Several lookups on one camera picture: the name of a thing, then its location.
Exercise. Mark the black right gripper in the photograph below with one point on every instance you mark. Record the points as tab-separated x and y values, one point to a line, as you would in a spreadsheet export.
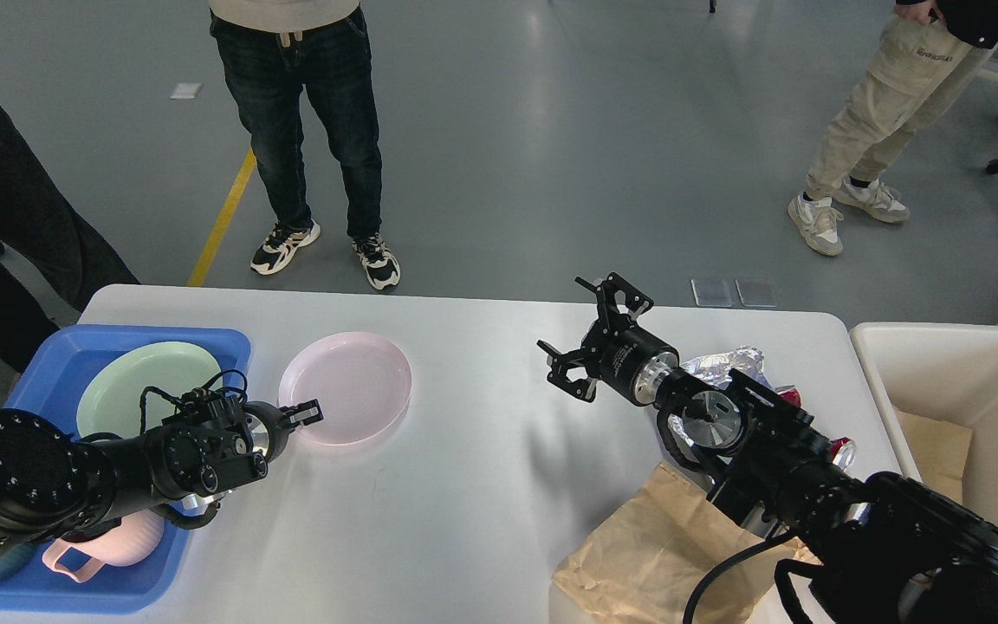
617	351

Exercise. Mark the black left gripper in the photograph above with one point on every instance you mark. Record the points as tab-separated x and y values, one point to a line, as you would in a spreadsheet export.
269	425

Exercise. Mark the pink plate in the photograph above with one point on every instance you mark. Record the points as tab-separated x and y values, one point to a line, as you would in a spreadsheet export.
361	381

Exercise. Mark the aluminium foil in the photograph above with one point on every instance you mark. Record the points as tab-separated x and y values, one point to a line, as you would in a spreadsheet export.
724	364

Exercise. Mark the pink mug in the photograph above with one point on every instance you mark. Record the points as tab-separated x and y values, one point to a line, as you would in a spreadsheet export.
122	542

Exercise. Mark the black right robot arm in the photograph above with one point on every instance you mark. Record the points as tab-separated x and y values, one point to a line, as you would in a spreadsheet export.
890	549

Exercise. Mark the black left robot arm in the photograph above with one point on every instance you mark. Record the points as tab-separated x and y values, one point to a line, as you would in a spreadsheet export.
214	441

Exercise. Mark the green plate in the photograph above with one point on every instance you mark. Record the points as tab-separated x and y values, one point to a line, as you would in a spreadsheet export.
111	400

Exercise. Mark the brown paper bag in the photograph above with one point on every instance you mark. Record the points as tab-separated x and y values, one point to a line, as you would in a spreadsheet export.
643	562

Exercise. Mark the blue plastic tray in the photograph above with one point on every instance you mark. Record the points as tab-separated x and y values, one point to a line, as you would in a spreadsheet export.
52	387

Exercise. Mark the crushed red can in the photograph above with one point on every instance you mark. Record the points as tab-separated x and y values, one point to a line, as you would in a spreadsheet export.
842	451

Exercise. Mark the person in cream sweater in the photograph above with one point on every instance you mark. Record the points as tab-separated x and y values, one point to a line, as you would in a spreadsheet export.
42	226

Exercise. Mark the beige plastic bin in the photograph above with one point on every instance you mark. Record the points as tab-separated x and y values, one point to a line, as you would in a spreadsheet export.
941	371

